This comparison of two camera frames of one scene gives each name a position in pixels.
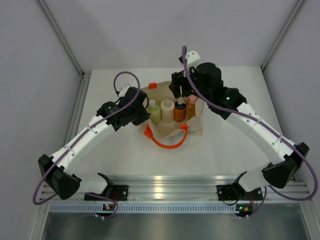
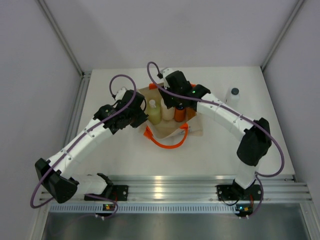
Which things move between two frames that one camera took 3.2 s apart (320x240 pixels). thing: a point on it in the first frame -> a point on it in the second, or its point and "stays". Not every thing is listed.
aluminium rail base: [186, 189] stays
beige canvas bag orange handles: [174, 134] stays
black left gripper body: [139, 115] stays
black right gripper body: [180, 79] -> [170, 102]
